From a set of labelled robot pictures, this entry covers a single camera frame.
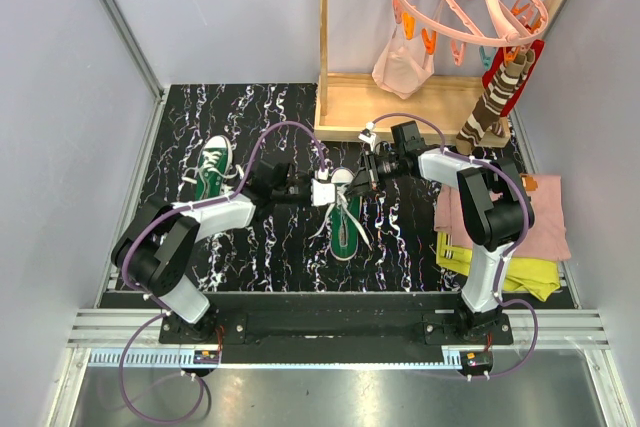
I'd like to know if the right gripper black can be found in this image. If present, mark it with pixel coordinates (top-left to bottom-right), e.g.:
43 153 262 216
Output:
344 150 405 200

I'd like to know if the green sneaker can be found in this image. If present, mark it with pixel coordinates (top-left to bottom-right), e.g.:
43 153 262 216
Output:
330 167 362 262
195 135 233 200

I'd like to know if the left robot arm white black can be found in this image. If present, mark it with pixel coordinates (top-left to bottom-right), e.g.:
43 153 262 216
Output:
111 161 317 343

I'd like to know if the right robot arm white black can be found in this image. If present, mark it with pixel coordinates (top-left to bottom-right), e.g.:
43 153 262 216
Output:
345 121 535 344

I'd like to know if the pink mesh laundry bag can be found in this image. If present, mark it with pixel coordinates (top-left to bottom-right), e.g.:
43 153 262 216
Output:
372 25 435 100

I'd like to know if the brown white striped sock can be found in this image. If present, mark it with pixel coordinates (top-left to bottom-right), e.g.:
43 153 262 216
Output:
455 50 528 155

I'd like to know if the red cloth on hanger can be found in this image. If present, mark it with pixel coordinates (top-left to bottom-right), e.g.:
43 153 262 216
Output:
482 39 545 117

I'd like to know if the pink round clothes peg hanger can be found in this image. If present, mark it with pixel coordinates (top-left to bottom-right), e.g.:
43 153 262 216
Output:
392 0 550 66

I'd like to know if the pink shirt with pixel character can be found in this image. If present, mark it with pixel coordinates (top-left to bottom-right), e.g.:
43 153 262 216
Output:
434 174 571 262

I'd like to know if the yellow folded garment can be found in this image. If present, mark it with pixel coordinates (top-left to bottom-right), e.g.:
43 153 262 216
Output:
436 232 561 302

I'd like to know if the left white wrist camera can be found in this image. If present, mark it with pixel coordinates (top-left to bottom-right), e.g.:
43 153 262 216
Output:
311 168 337 207

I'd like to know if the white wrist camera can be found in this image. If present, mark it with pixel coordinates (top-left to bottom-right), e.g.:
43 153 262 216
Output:
311 168 337 207
358 122 378 149

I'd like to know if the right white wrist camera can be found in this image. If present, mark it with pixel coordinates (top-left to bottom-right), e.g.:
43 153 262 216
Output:
358 122 378 149

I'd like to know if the wooden drying rack frame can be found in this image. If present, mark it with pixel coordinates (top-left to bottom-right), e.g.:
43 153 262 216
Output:
313 0 599 149

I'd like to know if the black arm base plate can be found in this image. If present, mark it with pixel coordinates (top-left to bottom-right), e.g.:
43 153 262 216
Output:
159 310 514 346

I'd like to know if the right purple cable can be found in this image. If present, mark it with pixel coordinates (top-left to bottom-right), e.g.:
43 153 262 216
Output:
367 113 540 381

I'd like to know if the purple cable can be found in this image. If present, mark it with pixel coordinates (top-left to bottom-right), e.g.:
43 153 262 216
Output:
116 120 331 421
367 113 540 381

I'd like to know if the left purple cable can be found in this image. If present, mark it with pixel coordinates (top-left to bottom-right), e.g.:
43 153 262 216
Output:
116 120 331 421

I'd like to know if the aluminium rail frame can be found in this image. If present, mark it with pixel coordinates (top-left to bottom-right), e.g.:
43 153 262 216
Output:
68 310 609 371

